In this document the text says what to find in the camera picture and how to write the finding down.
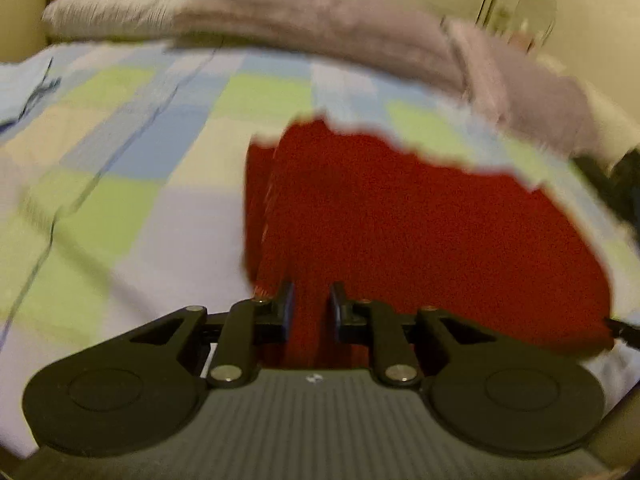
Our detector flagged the pink folded blanket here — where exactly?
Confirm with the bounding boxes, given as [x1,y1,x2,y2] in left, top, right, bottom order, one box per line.
[174,0,603,156]

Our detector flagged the white striped pillow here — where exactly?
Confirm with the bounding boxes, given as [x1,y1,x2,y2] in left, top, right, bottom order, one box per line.
[41,0,190,41]

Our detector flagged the checkered bed sheet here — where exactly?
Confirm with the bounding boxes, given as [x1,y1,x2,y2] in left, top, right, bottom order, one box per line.
[1,42,639,457]

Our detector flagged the red knitted sweater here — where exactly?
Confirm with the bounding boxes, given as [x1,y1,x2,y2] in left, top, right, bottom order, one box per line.
[244,119,613,368]

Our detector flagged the light blue folded garment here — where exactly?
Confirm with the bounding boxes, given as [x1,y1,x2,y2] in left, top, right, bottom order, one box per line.
[0,55,61,131]

